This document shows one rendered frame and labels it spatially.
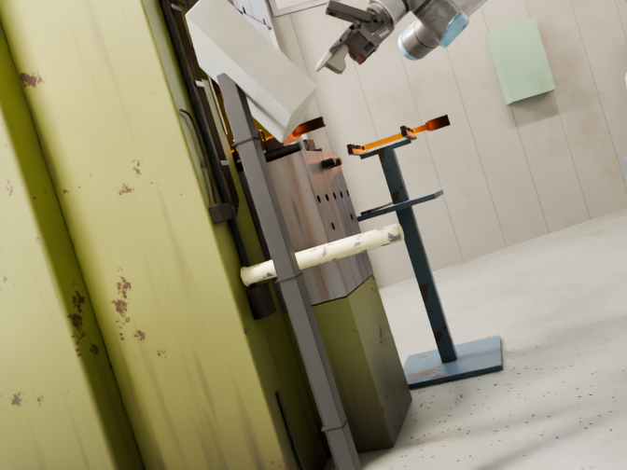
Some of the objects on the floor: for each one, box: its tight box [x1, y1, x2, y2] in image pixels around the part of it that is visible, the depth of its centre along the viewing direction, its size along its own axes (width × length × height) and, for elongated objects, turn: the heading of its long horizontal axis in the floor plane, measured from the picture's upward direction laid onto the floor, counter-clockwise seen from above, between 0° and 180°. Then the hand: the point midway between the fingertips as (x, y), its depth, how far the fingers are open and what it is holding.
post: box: [216, 73, 362, 470], centre depth 136 cm, size 4×4×108 cm
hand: (317, 65), depth 147 cm, fingers closed
